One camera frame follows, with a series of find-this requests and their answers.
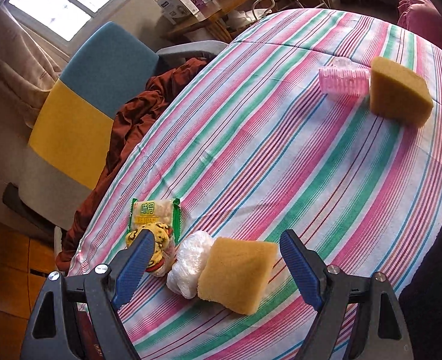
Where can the yellow sponge block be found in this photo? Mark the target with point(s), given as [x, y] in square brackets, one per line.
[398, 93]
[237, 273]

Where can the wooden side table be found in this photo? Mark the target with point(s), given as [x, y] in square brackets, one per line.
[208, 18]

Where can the white plastic bag ball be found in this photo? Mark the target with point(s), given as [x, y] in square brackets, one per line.
[190, 260]

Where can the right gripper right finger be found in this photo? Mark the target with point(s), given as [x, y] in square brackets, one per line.
[379, 330]

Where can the brown crumpled blanket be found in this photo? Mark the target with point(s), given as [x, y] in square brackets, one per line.
[131, 124]

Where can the beige window curtain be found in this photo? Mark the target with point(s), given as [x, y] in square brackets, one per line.
[27, 72]

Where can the yellow blue grey headboard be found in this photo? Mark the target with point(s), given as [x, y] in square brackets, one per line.
[66, 150]

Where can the white appliance carton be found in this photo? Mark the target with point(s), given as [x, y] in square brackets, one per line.
[177, 11]

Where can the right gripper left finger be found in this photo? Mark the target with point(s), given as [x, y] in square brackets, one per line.
[54, 331]

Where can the maroon gold gift box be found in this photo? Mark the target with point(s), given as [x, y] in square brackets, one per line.
[89, 347]

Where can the green yellow snack packet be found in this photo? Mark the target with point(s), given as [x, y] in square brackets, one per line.
[165, 211]

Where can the striped bed sheet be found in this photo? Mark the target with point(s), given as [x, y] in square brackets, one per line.
[252, 147]

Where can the mustard knitted sock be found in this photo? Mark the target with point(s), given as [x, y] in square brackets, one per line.
[163, 253]

